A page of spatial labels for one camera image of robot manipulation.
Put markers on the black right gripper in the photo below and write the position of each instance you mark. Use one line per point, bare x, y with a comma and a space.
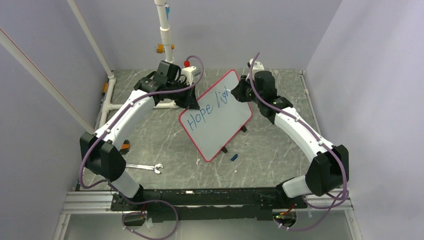
238, 91

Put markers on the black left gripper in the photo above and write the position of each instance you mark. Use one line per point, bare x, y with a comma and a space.
190, 101

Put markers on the pink-framed whiteboard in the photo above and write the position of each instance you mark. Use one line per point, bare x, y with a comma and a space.
219, 118

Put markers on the blue marker cap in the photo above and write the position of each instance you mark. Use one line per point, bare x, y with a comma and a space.
234, 157

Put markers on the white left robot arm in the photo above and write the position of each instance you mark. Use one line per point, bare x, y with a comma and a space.
100, 150

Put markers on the orange yellow pole clamp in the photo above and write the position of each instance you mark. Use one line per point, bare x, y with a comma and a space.
159, 48

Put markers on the silver open-end wrench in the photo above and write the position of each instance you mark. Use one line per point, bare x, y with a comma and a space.
155, 168

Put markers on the white PVC vertical pole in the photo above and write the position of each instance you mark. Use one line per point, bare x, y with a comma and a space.
165, 29

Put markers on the black orange hex key set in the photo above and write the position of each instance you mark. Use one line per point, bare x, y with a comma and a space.
125, 146

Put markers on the blue pole clip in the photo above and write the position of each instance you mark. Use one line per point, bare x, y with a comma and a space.
167, 10

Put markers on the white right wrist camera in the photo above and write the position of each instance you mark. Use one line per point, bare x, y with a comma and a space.
255, 66

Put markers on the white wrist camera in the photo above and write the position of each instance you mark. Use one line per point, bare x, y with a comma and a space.
255, 66
189, 74

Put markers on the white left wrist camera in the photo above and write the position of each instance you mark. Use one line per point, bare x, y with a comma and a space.
189, 74

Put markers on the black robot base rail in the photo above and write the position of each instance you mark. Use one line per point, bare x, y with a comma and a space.
260, 203

